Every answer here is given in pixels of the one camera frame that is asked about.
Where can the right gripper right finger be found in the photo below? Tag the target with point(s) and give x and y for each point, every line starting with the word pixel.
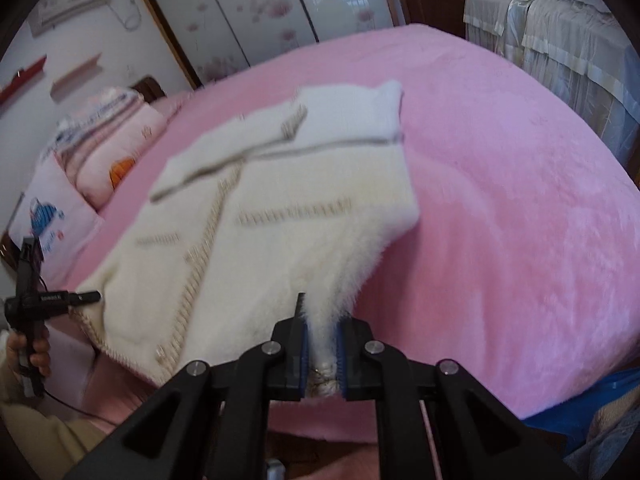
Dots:
pixel 438 421

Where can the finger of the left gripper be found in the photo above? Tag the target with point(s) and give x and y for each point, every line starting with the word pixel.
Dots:
pixel 83 299

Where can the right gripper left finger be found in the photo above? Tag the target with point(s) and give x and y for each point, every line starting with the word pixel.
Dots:
pixel 208 422

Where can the white fluffy cardigan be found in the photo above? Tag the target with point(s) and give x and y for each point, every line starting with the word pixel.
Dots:
pixel 286 210

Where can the white pillow with blue print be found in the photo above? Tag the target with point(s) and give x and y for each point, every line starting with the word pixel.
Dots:
pixel 52 210

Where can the pink pillow with orange print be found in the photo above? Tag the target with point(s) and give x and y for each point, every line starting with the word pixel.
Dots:
pixel 100 163

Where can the folded floral quilt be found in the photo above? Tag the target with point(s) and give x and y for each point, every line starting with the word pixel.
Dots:
pixel 109 104

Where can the pink bed blanket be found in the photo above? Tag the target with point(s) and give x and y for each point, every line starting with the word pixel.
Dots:
pixel 523 265

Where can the dark wooden headboard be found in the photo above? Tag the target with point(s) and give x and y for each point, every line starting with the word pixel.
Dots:
pixel 149 88

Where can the floral sliding wardrobe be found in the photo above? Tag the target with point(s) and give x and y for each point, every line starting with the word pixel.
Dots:
pixel 214 39

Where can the covered piano with lace cloth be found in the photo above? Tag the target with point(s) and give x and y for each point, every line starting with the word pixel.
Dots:
pixel 577 50

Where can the pink wall shelf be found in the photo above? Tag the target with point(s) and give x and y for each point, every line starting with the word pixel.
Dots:
pixel 75 78

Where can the red wall shelf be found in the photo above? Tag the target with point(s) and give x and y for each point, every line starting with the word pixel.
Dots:
pixel 20 78

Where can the white wall air conditioner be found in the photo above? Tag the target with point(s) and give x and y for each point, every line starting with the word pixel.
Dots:
pixel 50 13

